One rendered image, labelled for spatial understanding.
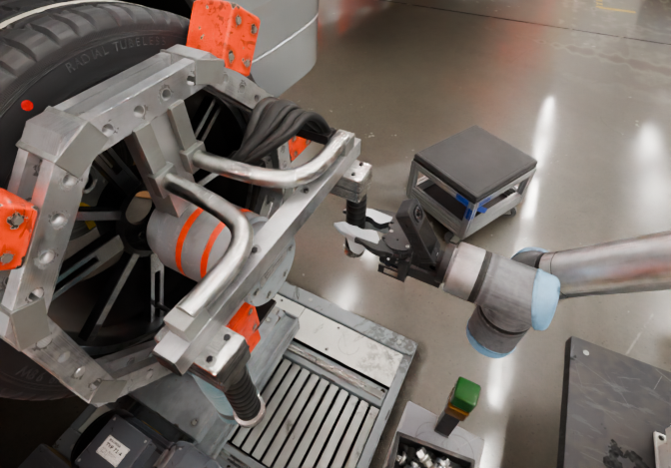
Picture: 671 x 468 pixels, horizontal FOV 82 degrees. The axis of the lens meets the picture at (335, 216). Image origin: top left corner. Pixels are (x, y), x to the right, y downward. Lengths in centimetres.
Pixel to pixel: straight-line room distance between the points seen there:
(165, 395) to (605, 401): 117
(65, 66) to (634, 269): 81
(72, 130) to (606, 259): 75
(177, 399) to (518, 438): 103
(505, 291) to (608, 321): 122
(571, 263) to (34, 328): 78
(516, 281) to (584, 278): 15
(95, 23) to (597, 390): 131
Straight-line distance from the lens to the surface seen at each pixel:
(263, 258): 47
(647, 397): 137
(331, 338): 142
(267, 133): 59
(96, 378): 69
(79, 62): 58
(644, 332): 190
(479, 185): 162
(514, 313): 68
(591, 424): 126
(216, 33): 64
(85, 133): 50
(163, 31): 66
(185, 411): 124
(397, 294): 161
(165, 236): 65
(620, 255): 74
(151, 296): 84
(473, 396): 76
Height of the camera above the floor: 135
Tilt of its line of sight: 46 degrees down
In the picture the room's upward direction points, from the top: straight up
